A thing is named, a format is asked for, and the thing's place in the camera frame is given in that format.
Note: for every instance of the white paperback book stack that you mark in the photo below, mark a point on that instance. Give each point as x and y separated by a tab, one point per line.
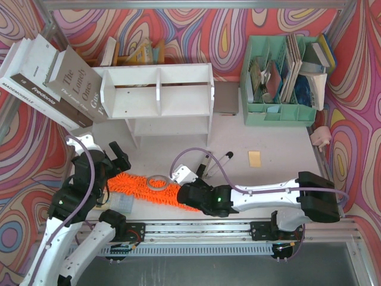
310	89

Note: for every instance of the pink piggy figurine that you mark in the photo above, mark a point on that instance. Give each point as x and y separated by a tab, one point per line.
321	137

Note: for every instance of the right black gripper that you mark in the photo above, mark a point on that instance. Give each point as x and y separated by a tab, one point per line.
184	196

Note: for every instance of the orange microfiber duster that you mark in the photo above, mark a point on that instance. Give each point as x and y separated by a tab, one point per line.
137	186

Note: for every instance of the black white stapler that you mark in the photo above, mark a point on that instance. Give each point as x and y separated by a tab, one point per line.
203	166

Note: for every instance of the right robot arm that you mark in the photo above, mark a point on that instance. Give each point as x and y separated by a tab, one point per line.
307	198

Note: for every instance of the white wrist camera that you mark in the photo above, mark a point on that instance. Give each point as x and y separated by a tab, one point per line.
80	143
183	175

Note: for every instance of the white wooden bookshelf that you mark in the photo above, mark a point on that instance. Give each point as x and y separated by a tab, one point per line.
160	100

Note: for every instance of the white book Mademoiselle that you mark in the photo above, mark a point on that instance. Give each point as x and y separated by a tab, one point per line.
33	59

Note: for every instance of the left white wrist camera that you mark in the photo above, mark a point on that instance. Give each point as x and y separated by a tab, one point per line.
80	143

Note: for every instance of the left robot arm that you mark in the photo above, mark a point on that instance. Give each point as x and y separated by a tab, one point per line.
70	205

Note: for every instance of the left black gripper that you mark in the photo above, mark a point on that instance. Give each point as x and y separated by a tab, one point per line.
112	161

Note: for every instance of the grey book The Lonely Ones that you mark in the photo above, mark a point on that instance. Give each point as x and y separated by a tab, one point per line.
77	83

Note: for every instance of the yellow sticky note pad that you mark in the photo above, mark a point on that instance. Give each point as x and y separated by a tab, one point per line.
254	158

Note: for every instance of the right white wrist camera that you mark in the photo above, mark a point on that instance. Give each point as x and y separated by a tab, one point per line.
183	175

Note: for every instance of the wooden rack with books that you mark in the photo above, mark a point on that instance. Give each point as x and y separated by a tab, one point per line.
145	53

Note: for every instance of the brown book Fredonia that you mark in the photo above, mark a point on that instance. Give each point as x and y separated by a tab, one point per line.
62	106

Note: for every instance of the white marker black cap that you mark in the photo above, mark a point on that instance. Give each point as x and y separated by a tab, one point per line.
222	161

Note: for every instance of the mint green desk organizer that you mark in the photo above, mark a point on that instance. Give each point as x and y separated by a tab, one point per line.
262	78

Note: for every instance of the grey notebook with pencil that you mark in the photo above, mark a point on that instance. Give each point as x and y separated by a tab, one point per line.
226	98

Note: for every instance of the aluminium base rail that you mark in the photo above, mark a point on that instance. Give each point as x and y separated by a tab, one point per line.
217	238

